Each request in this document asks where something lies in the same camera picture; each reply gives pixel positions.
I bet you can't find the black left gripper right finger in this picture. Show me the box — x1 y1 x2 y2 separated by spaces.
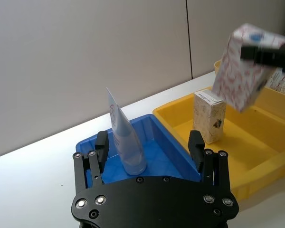
188 130 231 193

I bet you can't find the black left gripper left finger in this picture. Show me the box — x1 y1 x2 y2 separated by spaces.
72 131 110 193

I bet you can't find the white box with red pattern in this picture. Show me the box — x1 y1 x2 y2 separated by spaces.
211 22 285 113

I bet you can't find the pale blue squeeze tube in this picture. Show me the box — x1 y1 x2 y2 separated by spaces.
106 87 148 176

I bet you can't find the white printed carton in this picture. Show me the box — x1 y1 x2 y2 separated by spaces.
267 68 285 91

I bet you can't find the beige patterned carton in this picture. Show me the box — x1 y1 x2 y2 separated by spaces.
192 90 227 144

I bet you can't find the blue plastic tray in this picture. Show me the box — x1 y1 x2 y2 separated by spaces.
76 114 203 189

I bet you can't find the yellow plastic tray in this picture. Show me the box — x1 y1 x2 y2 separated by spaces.
152 87 285 208

